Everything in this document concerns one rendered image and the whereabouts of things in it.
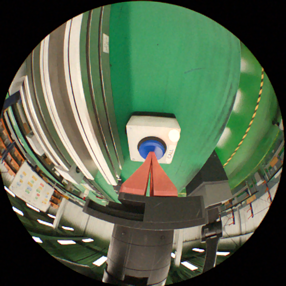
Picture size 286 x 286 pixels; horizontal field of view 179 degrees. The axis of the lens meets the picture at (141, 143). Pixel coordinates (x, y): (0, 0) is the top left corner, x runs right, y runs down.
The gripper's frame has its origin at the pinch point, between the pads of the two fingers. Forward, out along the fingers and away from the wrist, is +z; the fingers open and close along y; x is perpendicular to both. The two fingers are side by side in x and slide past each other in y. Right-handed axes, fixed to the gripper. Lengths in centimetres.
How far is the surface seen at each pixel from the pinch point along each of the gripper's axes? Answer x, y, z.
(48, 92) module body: -11.8, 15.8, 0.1
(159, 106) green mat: -5.1, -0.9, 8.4
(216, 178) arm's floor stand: 25.3, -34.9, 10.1
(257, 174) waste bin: 175, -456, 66
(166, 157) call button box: 2.0, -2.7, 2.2
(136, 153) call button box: 1.6, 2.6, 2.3
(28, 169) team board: 99, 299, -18
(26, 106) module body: -13.2, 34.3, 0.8
